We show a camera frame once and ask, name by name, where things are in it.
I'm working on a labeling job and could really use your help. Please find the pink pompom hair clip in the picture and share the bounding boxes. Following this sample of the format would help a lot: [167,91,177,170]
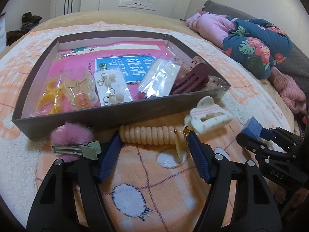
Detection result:
[50,122,101,163]

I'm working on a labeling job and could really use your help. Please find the floral blue quilt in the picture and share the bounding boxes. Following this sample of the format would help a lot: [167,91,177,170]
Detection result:
[222,18,293,80]

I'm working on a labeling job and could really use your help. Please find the white cloud hair claw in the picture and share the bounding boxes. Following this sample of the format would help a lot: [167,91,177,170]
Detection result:
[184,96,234,135]

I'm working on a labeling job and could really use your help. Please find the orange white plush blanket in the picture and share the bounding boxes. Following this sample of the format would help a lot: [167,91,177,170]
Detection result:
[1,21,294,231]

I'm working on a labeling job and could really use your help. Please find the bed with tan cover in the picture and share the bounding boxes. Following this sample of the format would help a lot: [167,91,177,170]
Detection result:
[1,11,294,139]

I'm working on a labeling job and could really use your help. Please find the beige spiral hair tie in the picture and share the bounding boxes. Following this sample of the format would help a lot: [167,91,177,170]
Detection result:
[119,125,189,164]

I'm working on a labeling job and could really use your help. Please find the small blue plastic box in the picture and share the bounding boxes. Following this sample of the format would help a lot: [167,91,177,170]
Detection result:
[241,117,262,140]

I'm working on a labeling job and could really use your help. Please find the pink knitted blanket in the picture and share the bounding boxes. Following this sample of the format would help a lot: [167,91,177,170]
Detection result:
[268,67,306,114]

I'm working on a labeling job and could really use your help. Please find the dark clothes pile on stool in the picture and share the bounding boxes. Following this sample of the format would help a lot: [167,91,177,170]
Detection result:
[20,12,42,30]

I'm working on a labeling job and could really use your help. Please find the white drawer cabinet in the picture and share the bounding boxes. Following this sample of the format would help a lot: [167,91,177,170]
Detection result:
[0,13,7,52]

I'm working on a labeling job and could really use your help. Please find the earrings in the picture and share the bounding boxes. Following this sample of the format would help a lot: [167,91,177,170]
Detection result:
[93,69,132,106]

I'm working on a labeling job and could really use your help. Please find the dotted sheer bow hairclip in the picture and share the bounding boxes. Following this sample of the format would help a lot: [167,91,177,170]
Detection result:
[170,55,230,95]

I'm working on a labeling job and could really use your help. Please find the yellow rings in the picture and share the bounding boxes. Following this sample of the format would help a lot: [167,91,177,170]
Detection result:
[31,72,71,117]

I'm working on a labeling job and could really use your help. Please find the grey headboard cushion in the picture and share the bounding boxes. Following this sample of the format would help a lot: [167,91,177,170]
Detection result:
[202,0,309,94]

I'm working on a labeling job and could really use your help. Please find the pearl clear hair claw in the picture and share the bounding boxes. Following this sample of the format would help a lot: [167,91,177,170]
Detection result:
[64,70,99,111]

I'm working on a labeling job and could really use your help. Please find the dark brown bag on floor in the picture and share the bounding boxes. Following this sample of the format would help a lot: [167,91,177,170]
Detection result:
[6,29,30,46]

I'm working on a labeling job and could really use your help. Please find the pink book in tray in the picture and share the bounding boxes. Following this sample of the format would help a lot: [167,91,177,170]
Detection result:
[45,41,175,107]

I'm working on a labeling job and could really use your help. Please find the right hand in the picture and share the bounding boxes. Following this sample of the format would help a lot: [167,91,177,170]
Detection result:
[266,180,308,219]

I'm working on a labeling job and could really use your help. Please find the brown cardboard box tray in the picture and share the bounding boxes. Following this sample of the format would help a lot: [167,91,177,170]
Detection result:
[12,30,230,140]

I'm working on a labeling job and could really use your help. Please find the clear bag with white pieces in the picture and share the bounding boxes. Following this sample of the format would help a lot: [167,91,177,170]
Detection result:
[138,53,181,98]

